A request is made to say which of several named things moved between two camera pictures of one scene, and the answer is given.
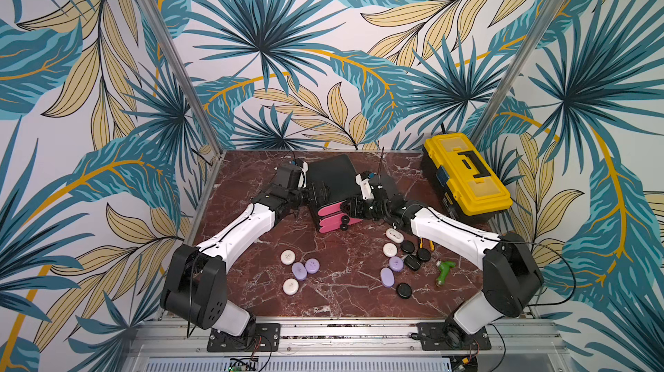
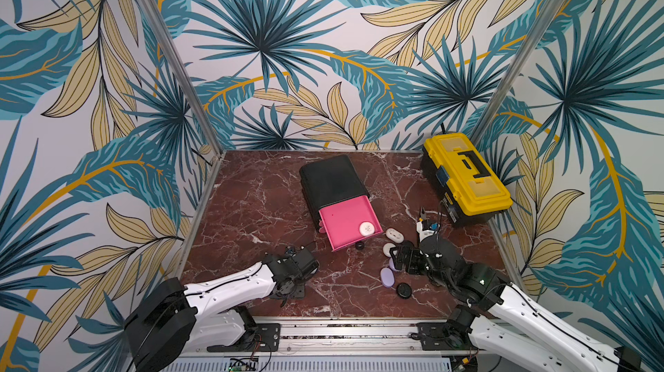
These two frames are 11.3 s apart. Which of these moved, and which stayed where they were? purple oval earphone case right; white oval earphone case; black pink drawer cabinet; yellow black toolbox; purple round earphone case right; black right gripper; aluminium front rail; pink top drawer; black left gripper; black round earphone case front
Moved: black right gripper; black left gripper; pink top drawer; black pink drawer cabinet
Stayed: yellow black toolbox; white oval earphone case; purple round earphone case right; purple oval earphone case right; black round earphone case front; aluminium front rail
